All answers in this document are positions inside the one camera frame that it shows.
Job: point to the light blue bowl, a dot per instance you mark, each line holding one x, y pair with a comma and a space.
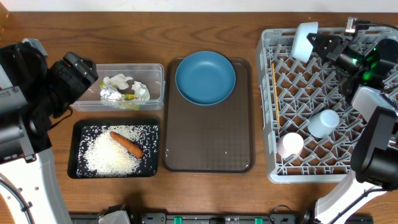
302, 48

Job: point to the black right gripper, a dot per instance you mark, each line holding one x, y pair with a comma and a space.
332, 55

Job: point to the grey dishwasher rack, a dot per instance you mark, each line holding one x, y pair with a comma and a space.
303, 90

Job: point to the black tray with rice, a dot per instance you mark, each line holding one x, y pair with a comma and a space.
74, 149

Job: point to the pink cup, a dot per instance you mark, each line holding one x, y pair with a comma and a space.
290, 144

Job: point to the pile of white rice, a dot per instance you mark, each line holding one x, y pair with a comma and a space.
100, 155

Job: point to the dark blue plate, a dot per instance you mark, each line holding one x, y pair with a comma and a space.
205, 78

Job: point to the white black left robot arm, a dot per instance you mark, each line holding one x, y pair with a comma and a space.
32, 94

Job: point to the green snack wrapper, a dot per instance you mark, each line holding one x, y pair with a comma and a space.
111, 96

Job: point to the clear plastic waste bin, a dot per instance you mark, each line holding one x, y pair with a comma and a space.
149, 74

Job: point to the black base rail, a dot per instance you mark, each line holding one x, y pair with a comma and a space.
122, 214

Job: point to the light blue cup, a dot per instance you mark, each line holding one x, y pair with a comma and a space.
322, 124

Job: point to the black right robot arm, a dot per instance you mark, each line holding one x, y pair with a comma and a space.
373, 162

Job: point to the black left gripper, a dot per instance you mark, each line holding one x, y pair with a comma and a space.
72, 83

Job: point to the orange carrot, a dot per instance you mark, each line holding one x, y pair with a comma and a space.
128, 145

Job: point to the dark brown serving tray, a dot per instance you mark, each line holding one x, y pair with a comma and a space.
217, 138

